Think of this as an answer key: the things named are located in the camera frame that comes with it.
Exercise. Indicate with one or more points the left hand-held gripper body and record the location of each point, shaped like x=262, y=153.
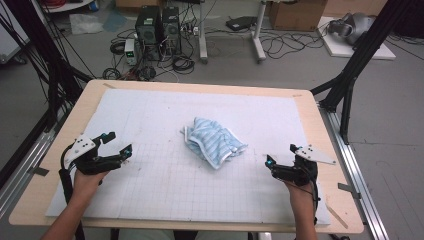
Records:
x=96, y=163

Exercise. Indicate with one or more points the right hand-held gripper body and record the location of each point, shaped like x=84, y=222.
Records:
x=296, y=173

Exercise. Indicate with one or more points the blue striped towel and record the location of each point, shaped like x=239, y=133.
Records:
x=213, y=141

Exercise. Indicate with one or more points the person's right hand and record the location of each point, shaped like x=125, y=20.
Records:
x=301, y=193

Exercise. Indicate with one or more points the person's left hand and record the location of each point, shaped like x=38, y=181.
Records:
x=86, y=185

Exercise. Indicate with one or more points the white grid mat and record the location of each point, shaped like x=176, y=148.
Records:
x=160, y=186

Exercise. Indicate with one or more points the black tape piece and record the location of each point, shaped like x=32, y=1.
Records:
x=39, y=171
x=348, y=190

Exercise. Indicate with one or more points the thin wooden stick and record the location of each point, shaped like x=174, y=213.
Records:
x=336, y=215

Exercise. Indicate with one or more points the small white power supply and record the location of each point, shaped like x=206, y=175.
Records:
x=130, y=51

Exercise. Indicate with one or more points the white floor board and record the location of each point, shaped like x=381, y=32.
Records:
x=340, y=50

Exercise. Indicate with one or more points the large black computer tower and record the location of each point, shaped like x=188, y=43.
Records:
x=148, y=31

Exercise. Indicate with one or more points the clear plastic bag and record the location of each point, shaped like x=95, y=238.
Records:
x=85, y=24

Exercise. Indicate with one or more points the white desk leg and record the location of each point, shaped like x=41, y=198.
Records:
x=202, y=33
x=258, y=36

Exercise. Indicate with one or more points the slim black computer tower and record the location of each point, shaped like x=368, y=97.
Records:
x=171, y=30

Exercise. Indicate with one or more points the large cardboard box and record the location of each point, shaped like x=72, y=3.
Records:
x=296, y=15

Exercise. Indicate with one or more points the grey headset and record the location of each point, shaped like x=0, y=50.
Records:
x=355, y=26

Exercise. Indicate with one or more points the flat cardboard box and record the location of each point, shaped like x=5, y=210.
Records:
x=133, y=3

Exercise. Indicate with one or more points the black flat device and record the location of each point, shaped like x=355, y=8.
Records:
x=240, y=22

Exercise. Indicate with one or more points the aluminium rail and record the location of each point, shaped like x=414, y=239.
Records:
x=356, y=173
x=23, y=166

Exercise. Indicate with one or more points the black metal frame post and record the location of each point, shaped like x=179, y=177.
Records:
x=363, y=50
x=40, y=43

